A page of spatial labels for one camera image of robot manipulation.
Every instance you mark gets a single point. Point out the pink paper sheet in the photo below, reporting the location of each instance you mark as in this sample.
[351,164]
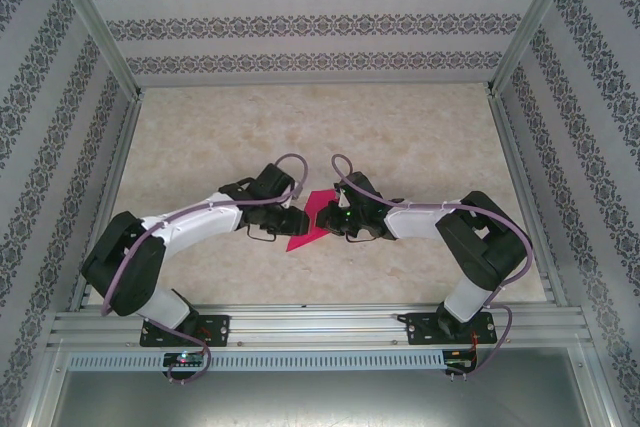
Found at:
[317,202]

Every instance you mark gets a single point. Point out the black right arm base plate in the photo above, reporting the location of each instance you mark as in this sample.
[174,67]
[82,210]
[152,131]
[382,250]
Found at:
[485,329]

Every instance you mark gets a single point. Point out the grey metal sheet panel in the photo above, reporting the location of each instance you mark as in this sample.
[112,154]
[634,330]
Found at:
[320,402]

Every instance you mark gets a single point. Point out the aluminium frame post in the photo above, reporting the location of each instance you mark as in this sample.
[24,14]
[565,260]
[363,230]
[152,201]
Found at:
[95,22]
[530,22]

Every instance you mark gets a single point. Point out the aluminium mounting rail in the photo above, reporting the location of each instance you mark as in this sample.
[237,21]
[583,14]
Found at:
[320,327]

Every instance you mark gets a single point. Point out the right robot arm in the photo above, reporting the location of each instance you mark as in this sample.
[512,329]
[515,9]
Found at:
[480,247]

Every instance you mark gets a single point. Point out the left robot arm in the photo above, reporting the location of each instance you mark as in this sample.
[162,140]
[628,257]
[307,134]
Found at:
[125,267]

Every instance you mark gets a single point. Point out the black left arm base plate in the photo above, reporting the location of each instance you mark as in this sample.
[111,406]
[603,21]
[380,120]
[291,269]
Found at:
[220,329]

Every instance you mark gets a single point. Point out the aluminium side rail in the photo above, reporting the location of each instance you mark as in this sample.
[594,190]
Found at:
[525,197]
[107,197]

